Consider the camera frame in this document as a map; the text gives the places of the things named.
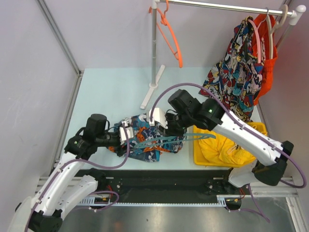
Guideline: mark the yellow cloth in bin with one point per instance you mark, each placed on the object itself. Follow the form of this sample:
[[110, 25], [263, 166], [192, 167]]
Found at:
[[222, 149]]

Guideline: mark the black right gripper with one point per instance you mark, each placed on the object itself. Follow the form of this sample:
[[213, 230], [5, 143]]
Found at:
[[169, 131]]

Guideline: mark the teal plastic hanger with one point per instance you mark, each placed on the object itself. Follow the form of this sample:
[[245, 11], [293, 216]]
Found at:
[[174, 139]]

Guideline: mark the white metal clothes rack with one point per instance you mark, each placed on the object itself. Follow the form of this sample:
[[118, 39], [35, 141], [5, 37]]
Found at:
[[275, 15]]

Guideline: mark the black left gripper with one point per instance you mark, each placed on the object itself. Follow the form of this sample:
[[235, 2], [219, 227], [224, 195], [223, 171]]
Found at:
[[119, 149]]

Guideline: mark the pink plastic hanger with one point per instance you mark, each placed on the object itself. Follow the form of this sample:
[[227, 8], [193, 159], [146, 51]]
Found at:
[[258, 42]]

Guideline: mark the beige plastic hanger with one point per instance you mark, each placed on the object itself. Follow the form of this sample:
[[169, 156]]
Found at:
[[272, 28]]

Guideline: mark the comic print shorts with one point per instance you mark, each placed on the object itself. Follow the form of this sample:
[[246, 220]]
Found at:
[[236, 80]]

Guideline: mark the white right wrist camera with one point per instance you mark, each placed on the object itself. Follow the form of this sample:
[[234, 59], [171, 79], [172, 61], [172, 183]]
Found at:
[[157, 117]]

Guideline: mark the orange blue patterned shorts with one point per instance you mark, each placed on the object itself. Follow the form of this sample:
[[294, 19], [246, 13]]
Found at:
[[142, 132]]

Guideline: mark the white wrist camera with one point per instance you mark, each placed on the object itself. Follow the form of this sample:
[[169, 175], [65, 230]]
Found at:
[[125, 131], [157, 117]]

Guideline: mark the orange plastic hanger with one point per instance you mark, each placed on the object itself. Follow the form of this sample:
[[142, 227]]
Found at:
[[175, 49]]

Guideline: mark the yellow plastic bin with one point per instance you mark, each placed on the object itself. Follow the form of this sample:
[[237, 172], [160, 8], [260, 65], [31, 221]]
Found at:
[[198, 154]]

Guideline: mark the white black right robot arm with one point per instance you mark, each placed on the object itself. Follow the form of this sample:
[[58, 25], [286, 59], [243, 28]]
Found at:
[[270, 164]]

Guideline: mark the black mounting plate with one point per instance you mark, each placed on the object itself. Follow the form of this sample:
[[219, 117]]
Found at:
[[162, 186]]

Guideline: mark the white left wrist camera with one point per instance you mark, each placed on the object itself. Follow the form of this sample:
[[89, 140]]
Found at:
[[125, 131]]

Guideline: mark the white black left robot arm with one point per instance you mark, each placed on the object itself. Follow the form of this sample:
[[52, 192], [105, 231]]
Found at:
[[48, 208]]

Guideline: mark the red orange shorts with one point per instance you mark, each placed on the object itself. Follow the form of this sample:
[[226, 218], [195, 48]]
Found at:
[[269, 63]]

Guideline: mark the white perforated cable tray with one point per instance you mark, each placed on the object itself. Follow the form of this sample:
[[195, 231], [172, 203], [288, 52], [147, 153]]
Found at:
[[219, 202]]

